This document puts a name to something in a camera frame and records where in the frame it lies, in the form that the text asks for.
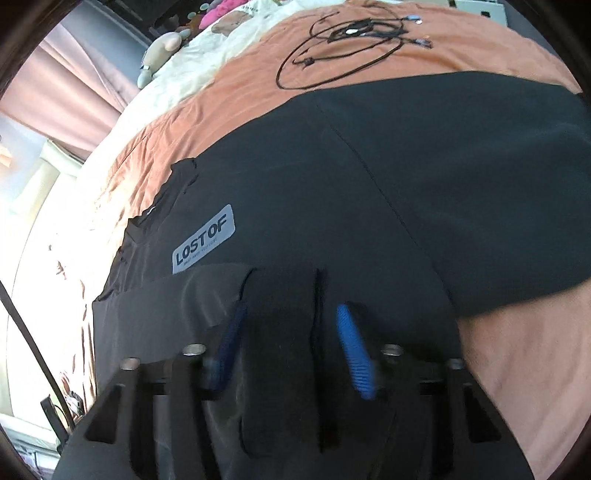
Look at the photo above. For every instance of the black t-shirt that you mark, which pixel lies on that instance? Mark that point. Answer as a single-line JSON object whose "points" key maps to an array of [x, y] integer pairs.
{"points": [[323, 184]]}

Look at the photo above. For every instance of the beige plush toy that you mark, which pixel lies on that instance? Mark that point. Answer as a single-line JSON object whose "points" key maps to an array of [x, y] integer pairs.
{"points": [[161, 50]]}

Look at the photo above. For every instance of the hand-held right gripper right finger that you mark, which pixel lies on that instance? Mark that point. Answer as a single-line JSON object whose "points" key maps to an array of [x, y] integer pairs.
{"points": [[353, 350]]}

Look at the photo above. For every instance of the pink curtain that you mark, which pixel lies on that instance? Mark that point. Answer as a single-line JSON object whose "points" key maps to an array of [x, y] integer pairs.
{"points": [[69, 92]]}

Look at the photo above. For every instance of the pink plush toy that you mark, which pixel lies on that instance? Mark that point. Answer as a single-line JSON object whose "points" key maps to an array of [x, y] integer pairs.
{"points": [[221, 9]]}

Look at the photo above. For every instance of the white printed quilt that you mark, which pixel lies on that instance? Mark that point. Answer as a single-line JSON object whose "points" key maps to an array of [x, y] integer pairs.
{"points": [[217, 55]]}

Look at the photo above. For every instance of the brown blanket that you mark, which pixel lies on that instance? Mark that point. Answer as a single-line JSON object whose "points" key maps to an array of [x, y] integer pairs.
{"points": [[508, 346]]}

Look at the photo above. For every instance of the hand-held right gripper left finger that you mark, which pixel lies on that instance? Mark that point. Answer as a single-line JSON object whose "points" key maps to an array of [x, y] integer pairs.
{"points": [[227, 344]]}

